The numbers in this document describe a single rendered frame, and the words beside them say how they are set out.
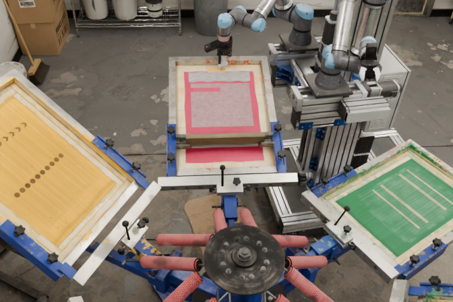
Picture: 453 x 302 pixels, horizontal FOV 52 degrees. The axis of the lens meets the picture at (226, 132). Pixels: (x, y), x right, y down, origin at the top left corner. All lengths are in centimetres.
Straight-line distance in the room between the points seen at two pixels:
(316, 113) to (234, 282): 136
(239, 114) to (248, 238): 97
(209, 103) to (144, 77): 242
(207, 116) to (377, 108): 97
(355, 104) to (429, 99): 250
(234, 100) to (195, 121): 26
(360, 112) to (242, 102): 67
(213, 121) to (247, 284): 112
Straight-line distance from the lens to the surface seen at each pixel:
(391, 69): 306
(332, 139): 324
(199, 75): 274
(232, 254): 174
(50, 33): 541
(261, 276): 172
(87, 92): 485
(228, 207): 222
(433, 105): 513
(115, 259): 225
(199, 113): 258
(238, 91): 268
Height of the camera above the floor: 275
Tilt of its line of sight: 40 degrees down
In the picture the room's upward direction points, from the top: 3 degrees clockwise
